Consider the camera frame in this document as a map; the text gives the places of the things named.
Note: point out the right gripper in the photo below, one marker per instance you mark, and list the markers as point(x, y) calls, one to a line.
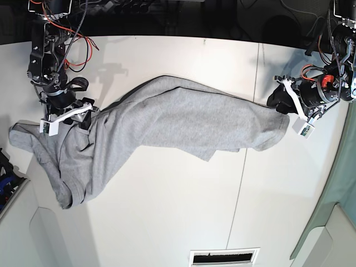
point(61, 96)

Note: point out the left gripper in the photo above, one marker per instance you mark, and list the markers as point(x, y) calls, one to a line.
point(313, 93)

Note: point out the grey t-shirt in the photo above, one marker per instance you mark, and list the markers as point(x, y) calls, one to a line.
point(163, 112)

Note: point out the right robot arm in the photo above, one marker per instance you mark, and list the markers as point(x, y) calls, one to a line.
point(48, 63)

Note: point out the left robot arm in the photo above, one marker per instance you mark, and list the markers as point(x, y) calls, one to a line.
point(335, 43)

